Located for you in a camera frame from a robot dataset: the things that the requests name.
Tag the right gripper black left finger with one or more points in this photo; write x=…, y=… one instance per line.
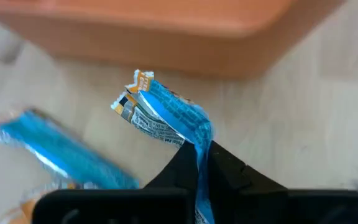
x=172, y=199

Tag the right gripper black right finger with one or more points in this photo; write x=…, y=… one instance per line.
x=244, y=199

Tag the blue granola bar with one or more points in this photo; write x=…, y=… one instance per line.
x=57, y=149
x=179, y=115

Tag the opaque orange plastic bin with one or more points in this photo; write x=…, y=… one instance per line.
x=166, y=31

